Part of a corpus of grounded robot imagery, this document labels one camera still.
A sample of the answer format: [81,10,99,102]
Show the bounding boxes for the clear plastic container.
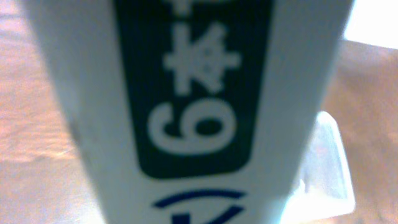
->
[280,111,356,223]

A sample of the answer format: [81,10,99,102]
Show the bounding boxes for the teal white cardboard box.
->
[21,0,353,224]

